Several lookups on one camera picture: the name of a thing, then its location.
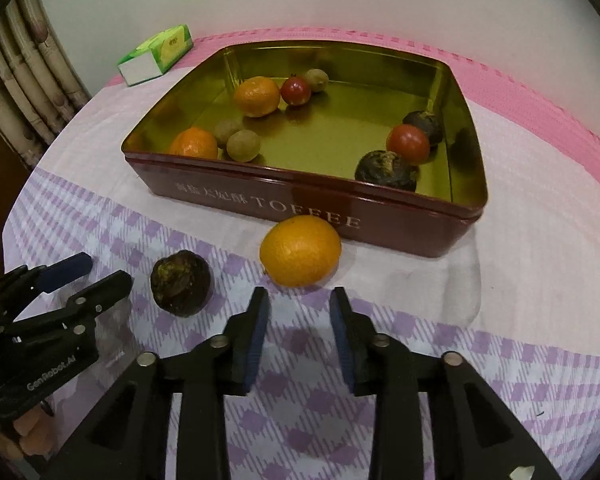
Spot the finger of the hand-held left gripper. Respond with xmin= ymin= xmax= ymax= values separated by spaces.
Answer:
xmin=2 ymin=270 xmax=134 ymax=341
xmin=0 ymin=253 xmax=93 ymax=311

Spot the small brown kiwi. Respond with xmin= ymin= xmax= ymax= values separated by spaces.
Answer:
xmin=302 ymin=68 xmax=330 ymax=93
xmin=214 ymin=118 xmax=243 ymax=148
xmin=227 ymin=129 xmax=262 ymax=163

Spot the person's left hand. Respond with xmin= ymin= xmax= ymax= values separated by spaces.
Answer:
xmin=0 ymin=402 xmax=55 ymax=461

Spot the beige patterned curtain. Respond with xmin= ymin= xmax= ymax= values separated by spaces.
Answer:
xmin=0 ymin=0 xmax=92 ymax=171

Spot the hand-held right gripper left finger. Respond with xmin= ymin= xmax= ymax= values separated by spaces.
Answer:
xmin=40 ymin=286 xmax=272 ymax=480

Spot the purple checked white tablecloth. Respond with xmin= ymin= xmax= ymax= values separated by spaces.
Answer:
xmin=2 ymin=92 xmax=600 ymax=480

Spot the orange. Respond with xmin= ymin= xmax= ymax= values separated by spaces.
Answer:
xmin=233 ymin=76 xmax=282 ymax=119
xmin=169 ymin=127 xmax=219 ymax=159
xmin=259 ymin=215 xmax=342 ymax=288

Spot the pink foam mat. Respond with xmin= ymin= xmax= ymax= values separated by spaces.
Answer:
xmin=105 ymin=25 xmax=600 ymax=201

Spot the red tin box gold inside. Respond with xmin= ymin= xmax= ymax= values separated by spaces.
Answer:
xmin=121 ymin=40 xmax=488 ymax=259

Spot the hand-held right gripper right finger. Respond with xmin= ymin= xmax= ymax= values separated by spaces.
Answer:
xmin=329 ymin=286 xmax=563 ymax=480

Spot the green tissue box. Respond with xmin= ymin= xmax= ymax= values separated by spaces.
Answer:
xmin=117 ymin=23 xmax=193 ymax=87

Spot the red tomato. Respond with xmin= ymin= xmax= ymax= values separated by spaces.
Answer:
xmin=280 ymin=75 xmax=312 ymax=107
xmin=386 ymin=124 xmax=431 ymax=165

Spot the dark mangosteen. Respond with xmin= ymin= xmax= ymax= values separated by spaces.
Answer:
xmin=402 ymin=111 xmax=444 ymax=148
xmin=354 ymin=150 xmax=420 ymax=192
xmin=150 ymin=250 xmax=214 ymax=318

